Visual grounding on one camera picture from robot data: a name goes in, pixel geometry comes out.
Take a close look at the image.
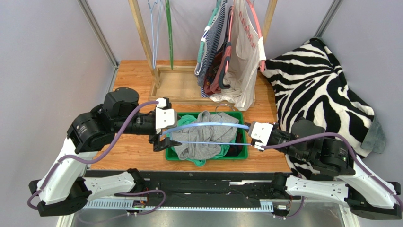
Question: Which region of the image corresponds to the grey tank top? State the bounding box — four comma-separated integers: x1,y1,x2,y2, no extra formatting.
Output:
170,110,240,160

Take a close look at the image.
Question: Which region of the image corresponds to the green tank top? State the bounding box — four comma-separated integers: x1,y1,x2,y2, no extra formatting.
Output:
170,114,232,167

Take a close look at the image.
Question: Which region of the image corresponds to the light blue plastic hanger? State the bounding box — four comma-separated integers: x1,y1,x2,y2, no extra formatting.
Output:
162,122,250,146

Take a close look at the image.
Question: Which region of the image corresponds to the navy tank top maroon trim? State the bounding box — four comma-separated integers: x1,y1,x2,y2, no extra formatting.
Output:
225,132,243,157

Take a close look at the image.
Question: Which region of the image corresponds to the blue white striped tank top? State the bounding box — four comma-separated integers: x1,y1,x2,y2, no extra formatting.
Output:
194,0,228,89

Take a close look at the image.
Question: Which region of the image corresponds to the green plastic hanger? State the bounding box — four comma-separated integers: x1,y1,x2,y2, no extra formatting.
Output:
165,0,174,69

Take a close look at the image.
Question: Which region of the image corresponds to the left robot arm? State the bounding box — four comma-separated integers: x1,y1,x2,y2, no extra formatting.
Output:
27,87,179,217

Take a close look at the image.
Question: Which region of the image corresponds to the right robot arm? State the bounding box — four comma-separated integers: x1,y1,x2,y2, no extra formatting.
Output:
246,118,403,220

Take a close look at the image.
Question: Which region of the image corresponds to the pink plastic hanger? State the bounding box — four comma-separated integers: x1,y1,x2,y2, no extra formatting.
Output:
230,0,266,72

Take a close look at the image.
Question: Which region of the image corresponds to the maroon tank top dark trim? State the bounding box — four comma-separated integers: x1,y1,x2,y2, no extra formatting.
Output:
201,6,234,97

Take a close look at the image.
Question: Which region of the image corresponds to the teal plastic hanger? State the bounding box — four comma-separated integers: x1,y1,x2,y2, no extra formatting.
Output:
197,0,221,64

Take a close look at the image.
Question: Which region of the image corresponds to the green plastic tray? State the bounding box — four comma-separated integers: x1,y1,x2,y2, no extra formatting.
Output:
165,111,248,167

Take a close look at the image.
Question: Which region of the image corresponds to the wooden clothes rack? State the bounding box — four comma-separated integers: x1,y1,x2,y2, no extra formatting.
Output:
129,0,277,107

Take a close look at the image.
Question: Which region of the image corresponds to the zebra print blanket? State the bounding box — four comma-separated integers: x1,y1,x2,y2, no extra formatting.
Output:
260,37,387,182

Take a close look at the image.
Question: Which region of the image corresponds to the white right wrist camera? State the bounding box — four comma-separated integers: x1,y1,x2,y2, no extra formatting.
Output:
248,121,274,152

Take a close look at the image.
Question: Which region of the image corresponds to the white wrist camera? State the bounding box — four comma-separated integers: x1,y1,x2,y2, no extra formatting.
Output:
155,97,178,134
248,121,274,152

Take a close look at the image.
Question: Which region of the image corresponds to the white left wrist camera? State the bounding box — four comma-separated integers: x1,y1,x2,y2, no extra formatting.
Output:
155,97,178,134

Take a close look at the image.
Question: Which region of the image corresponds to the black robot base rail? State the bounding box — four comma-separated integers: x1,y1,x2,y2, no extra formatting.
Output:
79,170,331,218

